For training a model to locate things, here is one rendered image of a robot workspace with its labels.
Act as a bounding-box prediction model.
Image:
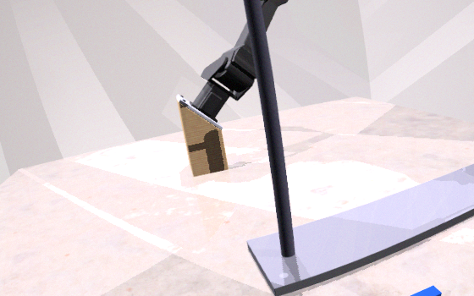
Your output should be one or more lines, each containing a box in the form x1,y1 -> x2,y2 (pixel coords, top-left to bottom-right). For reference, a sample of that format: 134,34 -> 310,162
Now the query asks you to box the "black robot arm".
189,0 -> 289,122

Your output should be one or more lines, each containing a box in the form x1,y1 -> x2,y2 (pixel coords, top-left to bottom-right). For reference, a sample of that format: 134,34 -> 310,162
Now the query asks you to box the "blue rectangular bar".
411,286 -> 442,296

